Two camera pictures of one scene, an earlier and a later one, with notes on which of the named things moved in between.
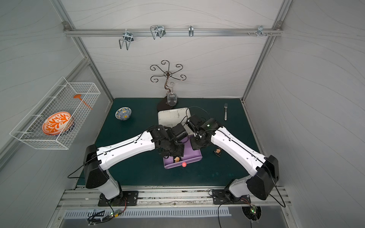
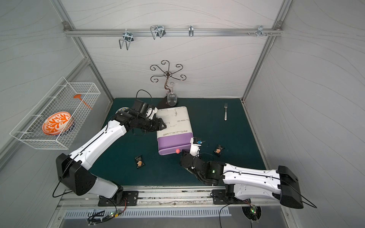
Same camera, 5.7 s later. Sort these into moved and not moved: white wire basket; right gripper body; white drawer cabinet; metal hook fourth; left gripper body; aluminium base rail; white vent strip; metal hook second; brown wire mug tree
Moved: right gripper body; left gripper body
Not moved: white vent strip; aluminium base rail; brown wire mug tree; white wire basket; white drawer cabinet; metal hook fourth; metal hook second
